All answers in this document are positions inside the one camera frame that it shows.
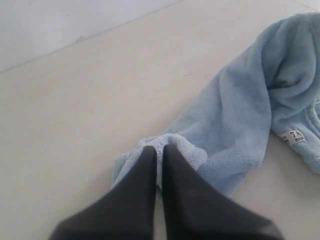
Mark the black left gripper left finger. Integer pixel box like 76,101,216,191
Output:
50,146,157,240

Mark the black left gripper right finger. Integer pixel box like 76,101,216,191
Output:
162,144,278,240

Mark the light blue fluffy towel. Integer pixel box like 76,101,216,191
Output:
112,12,320,197

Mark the white printed label strip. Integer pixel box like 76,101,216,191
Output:
280,130,306,145

